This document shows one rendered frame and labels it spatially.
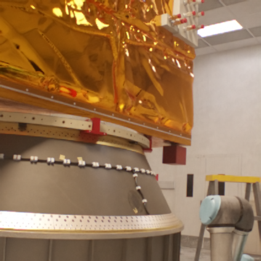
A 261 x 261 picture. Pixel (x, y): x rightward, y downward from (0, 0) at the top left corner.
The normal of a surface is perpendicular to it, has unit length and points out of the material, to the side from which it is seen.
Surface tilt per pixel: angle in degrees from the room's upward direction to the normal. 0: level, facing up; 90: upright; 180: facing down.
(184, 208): 90
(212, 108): 90
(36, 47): 88
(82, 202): 62
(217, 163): 90
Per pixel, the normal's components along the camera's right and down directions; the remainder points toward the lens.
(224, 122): -0.62, -0.15
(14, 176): 0.21, -0.58
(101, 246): 0.58, -0.09
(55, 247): 0.39, -0.11
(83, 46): 0.78, -0.08
